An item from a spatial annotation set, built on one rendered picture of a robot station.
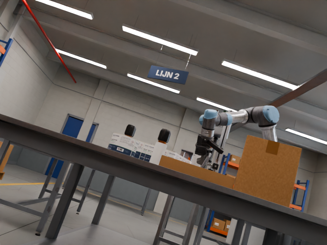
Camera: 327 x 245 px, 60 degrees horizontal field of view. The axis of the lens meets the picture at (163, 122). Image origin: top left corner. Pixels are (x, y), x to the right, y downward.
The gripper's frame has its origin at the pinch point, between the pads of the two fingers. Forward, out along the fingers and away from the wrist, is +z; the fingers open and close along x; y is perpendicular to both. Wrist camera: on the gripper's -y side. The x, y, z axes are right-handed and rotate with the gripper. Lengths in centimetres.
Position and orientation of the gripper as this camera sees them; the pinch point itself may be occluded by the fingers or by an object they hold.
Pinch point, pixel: (204, 167)
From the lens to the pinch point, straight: 175.0
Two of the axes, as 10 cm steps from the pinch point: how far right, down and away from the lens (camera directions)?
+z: -1.4, 9.6, 2.5
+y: -9.8, -1.7, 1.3
